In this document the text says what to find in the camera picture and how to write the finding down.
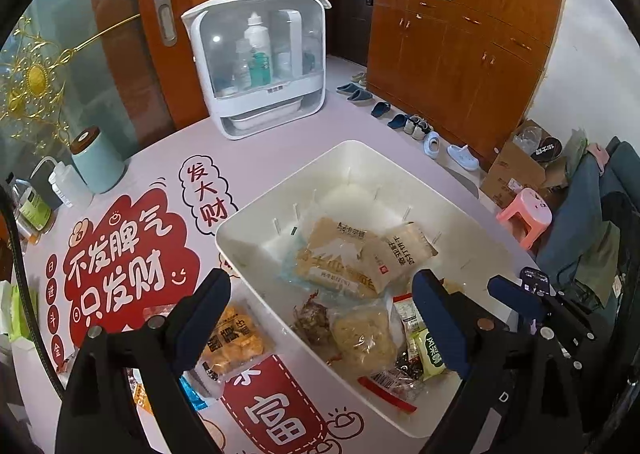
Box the beige barcode snack packet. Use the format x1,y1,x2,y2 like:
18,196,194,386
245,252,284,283
391,295,418,360

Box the white countertop storage cabinet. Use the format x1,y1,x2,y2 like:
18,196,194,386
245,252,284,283
180,0,332,141

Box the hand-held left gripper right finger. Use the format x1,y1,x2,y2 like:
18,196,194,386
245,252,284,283
411,269,586,454

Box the blue grey clothes pile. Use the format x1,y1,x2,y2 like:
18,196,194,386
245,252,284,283
535,137,640,335

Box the small green snack packet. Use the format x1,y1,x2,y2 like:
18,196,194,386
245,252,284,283
411,328,447,381

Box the clear mixed nut packet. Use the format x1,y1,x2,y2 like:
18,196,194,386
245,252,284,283
291,290,337,346

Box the pink plastic stool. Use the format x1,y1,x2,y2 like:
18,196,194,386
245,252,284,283
496,187,553,250

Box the blue foil snack packet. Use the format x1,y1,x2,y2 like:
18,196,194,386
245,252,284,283
181,374,217,411

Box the small clear bottle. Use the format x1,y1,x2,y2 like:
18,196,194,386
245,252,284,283
234,38,253,91

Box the wooden wall cabinet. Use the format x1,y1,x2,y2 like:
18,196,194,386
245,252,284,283
367,0,568,170

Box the white squeeze bottle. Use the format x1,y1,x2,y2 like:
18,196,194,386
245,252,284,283
30,157,95,209

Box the tan square packet brown print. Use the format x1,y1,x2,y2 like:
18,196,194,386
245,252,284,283
370,221,438,295

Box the large clear bag pale puffs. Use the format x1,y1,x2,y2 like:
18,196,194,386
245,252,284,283
327,304,398,377

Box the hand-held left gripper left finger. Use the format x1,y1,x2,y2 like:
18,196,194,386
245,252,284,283
54,268,233,454

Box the glass sliding door gold ornament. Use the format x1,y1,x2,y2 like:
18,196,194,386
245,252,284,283
0,0,223,175

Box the white bottle teal label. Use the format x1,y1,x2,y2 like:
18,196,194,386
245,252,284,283
244,12,274,88

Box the red white barcode packet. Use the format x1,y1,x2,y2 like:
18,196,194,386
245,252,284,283
356,366,423,414

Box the glass bottle green label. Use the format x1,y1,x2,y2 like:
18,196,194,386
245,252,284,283
7,174,53,230

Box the white plastic storage bin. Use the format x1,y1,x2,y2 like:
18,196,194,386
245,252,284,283
215,139,531,440

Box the teal canister brown lid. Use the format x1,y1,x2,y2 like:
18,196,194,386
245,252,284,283
70,127,127,195

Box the pink printed tablecloth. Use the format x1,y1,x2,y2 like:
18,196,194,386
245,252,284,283
10,89,481,454

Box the green tissue box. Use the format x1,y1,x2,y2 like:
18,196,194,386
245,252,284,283
0,281,40,350

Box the cardboard box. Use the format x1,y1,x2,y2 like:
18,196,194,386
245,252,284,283
480,119,568,210

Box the pale blue mountain-print packet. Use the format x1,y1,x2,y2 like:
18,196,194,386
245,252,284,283
280,217,383,299

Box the orange snack packet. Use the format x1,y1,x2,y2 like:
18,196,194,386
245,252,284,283
125,366,153,417

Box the clear bag orange snacks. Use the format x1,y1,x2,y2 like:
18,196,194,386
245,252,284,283
200,303,275,377

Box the black smartphone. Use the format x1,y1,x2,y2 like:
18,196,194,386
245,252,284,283
519,265,557,296

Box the dark brownie packet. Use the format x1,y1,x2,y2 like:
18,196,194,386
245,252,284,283
395,351,426,380

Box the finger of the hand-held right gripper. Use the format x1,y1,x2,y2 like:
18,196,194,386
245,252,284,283
487,274,598,341

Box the dark round container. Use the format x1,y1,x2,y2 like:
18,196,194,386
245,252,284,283
530,137,563,160

